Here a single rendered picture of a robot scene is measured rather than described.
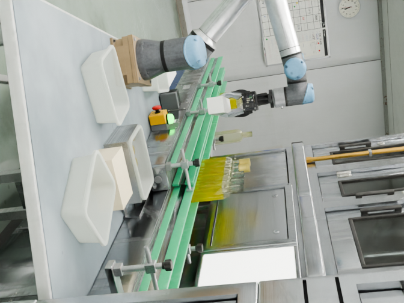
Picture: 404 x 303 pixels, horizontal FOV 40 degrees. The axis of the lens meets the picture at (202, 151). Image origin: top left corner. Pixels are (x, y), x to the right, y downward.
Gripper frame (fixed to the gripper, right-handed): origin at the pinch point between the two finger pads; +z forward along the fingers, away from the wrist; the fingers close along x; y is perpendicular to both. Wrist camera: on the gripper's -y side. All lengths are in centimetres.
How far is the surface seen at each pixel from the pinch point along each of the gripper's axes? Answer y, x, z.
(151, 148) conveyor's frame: 3.2, 12.8, 29.7
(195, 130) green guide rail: -15.9, 7.7, 14.6
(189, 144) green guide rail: -0.6, 13.4, 15.1
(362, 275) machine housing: 104, 43, -36
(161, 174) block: 21.2, 22.7, 22.7
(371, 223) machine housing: 10, 50, -50
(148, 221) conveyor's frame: 40, 37, 24
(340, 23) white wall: -564, -122, -109
